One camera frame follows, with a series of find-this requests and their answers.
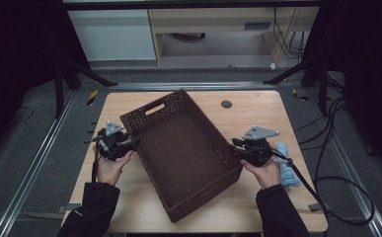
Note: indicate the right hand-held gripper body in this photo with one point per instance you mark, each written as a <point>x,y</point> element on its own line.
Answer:
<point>257,149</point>

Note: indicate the white cabinet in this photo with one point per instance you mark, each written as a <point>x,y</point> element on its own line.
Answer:
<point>113,34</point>

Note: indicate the round grey table grommet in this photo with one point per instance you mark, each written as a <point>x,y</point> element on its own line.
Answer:
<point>226,104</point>

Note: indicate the dark curtain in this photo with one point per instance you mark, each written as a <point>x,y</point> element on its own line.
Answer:
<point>369,49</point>
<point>17,49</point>

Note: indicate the light wooden office desk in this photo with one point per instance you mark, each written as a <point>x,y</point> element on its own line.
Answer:
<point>211,19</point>

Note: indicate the small white object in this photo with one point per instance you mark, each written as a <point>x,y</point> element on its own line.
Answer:
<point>272,66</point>

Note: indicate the aluminium floor rail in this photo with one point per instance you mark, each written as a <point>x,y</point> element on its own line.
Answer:
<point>359,191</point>
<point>34,164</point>

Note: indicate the person's left hand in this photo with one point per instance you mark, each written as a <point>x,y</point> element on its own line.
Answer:
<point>109,171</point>

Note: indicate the brown woven basket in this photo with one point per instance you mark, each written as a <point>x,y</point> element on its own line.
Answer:
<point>178,148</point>

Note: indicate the blue striped towel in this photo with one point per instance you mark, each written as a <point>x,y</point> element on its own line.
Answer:
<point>289,177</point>

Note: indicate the person's right hand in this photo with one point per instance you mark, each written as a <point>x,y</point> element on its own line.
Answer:
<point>267,174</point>

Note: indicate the black metal stand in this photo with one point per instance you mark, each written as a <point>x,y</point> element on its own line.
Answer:
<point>313,70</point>
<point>59,89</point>

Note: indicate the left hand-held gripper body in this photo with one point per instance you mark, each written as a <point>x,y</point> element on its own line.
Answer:
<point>113,146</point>

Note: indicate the yellow black tape strip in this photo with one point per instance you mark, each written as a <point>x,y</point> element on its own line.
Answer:
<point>92,97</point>
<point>298,95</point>

